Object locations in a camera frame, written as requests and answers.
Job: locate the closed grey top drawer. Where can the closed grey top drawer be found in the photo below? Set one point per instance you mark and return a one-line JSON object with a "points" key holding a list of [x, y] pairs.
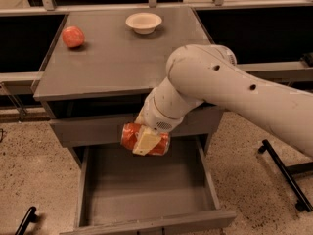
{"points": [[87, 131]]}

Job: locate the red coke can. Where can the red coke can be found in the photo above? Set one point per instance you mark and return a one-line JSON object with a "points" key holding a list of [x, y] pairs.
{"points": [[129, 138]]}

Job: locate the open grey middle drawer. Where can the open grey middle drawer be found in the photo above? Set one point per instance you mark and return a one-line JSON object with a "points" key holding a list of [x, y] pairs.
{"points": [[123, 194]]}

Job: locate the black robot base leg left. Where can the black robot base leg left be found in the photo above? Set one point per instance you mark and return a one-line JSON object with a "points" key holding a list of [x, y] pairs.
{"points": [[30, 217]]}

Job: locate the grey drawer cabinet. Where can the grey drawer cabinet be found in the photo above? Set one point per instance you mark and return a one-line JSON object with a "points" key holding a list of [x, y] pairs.
{"points": [[116, 68]]}

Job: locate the red apple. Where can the red apple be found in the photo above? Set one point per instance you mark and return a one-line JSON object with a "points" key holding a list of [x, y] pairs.
{"points": [[73, 36]]}

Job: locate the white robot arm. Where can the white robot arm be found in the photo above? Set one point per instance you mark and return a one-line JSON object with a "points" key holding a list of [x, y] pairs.
{"points": [[208, 73]]}

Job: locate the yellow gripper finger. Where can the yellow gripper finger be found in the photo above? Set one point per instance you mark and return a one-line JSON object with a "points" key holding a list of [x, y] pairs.
{"points": [[147, 139]]}

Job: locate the white paper bowl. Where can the white paper bowl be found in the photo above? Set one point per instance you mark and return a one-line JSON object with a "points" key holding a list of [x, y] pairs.
{"points": [[143, 23]]}

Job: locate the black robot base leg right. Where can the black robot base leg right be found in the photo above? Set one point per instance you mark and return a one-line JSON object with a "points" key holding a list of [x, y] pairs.
{"points": [[288, 172]]}

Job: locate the grey metal window rail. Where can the grey metal window rail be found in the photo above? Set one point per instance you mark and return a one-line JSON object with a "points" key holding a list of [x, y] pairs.
{"points": [[21, 82]]}

